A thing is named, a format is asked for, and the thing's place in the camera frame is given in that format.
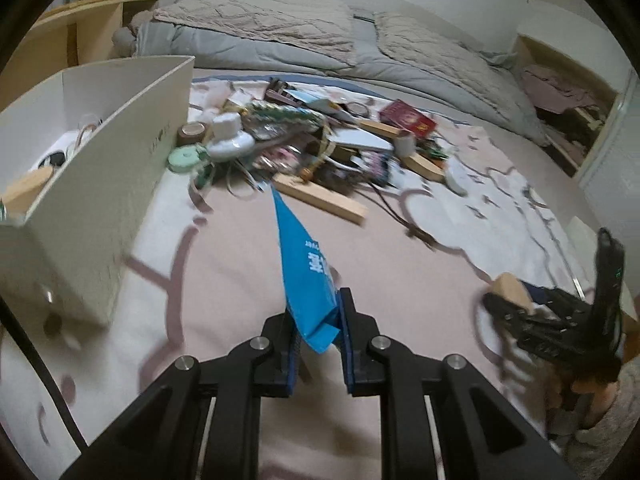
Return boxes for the grey duvet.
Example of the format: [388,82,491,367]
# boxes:
[112,0,548,146]

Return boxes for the white shoe box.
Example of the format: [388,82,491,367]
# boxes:
[0,55,197,328]

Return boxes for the rectangular wooden bar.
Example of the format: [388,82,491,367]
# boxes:
[274,174,369,226]

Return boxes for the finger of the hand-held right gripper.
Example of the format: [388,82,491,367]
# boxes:
[521,283,582,319]
[480,291,552,347]

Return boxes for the blue snack packet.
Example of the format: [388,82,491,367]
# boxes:
[270,186,343,353]

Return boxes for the brown tape roll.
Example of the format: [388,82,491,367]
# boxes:
[176,122,207,147]

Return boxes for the wooden wardrobe niche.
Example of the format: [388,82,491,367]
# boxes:
[512,32,631,176]

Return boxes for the white headboard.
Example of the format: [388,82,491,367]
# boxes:
[277,0,518,53]

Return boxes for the person's right forearm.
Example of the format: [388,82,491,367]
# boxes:
[547,360,640,480]

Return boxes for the red box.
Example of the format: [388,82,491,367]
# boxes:
[380,100,436,138]

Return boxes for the knitted green pouch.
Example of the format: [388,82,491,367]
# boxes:
[240,101,326,136]

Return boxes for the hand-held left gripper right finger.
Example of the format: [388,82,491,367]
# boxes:
[338,287,578,480]

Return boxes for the mint green round case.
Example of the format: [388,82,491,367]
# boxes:
[167,144,208,171]

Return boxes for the white louvered door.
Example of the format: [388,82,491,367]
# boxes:
[575,67,640,201]

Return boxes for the purple crochet item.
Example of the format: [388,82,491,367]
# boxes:
[360,150,392,186]

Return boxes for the round wooden disc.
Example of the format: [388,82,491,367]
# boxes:
[492,272,535,311]

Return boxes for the white round lamp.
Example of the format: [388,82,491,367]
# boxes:
[206,112,255,161]

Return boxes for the black cable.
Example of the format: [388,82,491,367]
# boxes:
[0,294,87,457]

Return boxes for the flat wooden block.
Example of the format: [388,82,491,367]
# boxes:
[359,119,416,142]

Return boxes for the grey quilted pillow left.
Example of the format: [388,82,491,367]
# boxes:
[152,0,357,66]

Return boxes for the grey quilted pillow right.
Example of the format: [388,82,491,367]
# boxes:
[372,12,541,138]

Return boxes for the white round box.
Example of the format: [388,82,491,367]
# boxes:
[444,162,471,196]

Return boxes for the brown cord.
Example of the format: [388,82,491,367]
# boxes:
[370,180,436,250]

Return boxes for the grey quilted pillow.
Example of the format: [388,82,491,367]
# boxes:
[152,0,357,66]
[372,12,541,138]

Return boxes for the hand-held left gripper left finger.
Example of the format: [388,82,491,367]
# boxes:
[59,311,302,480]

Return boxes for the wooden shelf unit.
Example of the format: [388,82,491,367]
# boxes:
[15,0,163,91]

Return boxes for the small oval wooden block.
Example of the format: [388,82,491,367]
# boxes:
[406,152,447,182]

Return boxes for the pink clothes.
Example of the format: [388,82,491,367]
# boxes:
[520,62,596,113]

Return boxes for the large oval wooden block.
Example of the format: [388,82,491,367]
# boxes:
[2,166,53,213]

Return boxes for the person's right hand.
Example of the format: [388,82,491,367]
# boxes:
[561,364,622,417]

